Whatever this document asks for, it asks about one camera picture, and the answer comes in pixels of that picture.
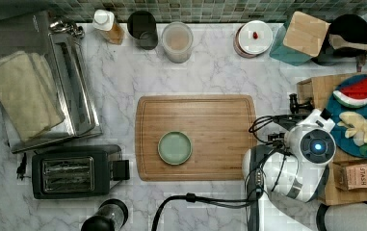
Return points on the clear plastic pasta jar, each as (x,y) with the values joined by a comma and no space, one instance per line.
(177,40)

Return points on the stainless steel toaster oven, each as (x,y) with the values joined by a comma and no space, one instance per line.
(58,40)

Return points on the black drawer handle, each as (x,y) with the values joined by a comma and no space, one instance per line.
(295,106)

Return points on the peeled toy banana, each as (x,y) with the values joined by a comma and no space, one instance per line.
(356,127)

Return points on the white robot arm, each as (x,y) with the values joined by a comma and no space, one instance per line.
(294,164)

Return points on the black toaster plug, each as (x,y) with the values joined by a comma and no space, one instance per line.
(21,170)

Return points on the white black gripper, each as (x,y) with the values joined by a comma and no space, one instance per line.
(317,119)

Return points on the folded beige towel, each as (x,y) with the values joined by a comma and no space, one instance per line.
(28,94)

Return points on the green ceramic bowl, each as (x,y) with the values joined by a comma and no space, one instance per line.
(175,148)

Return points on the wooden spoon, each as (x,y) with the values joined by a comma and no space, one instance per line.
(338,42)

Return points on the toy watermelon slice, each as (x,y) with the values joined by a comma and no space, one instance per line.
(353,95)

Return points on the white capped spice bottle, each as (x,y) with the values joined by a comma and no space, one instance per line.
(107,25)

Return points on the wooden drawer box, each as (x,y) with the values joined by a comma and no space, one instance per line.
(320,89)

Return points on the black utensil holder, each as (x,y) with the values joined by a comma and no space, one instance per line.
(351,28)

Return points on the stash tea box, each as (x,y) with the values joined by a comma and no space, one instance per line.
(350,177)

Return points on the dark grey cup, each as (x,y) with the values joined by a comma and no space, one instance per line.
(141,26)

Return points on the teal canister wooden lid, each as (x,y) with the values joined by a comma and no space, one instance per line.
(299,39)

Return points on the dark blue plate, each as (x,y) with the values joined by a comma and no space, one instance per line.
(338,132)

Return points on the wooden cutting board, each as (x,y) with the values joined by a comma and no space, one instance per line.
(216,124)

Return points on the black two-slot toaster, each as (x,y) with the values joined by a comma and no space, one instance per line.
(78,171)

